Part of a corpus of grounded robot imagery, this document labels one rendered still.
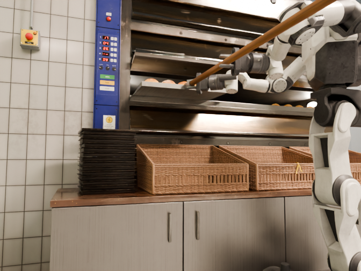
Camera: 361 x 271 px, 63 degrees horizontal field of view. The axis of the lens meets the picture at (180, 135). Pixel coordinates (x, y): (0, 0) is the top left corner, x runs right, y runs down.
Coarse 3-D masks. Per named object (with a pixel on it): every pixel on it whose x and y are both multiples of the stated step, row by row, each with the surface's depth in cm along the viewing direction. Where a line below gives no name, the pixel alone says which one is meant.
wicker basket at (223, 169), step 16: (144, 144) 193; (160, 144) 197; (144, 160) 167; (160, 160) 193; (176, 160) 197; (192, 160) 201; (224, 160) 191; (240, 160) 171; (144, 176) 166; (160, 176) 190; (176, 176) 193; (192, 176) 196; (208, 176) 200; (224, 176) 191; (240, 176) 172; (160, 192) 147; (176, 192) 150; (192, 192) 153
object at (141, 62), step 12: (132, 60) 192; (144, 60) 190; (156, 60) 191; (168, 60) 192; (180, 60) 193; (192, 60) 196; (204, 60) 200; (156, 72) 207; (168, 72) 208; (180, 72) 209; (192, 72) 210; (216, 72) 212; (300, 84) 243
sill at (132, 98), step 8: (136, 96) 197; (144, 96) 199; (152, 96) 201; (192, 104) 210; (200, 104) 212; (208, 104) 214; (216, 104) 216; (224, 104) 218; (232, 104) 220; (240, 104) 223; (248, 104) 225; (256, 104) 227; (312, 112) 245
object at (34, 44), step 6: (24, 30) 171; (30, 30) 172; (36, 30) 173; (24, 36) 171; (36, 36) 173; (24, 42) 170; (30, 42) 171; (36, 42) 172; (24, 48) 176; (30, 48) 176; (36, 48) 176
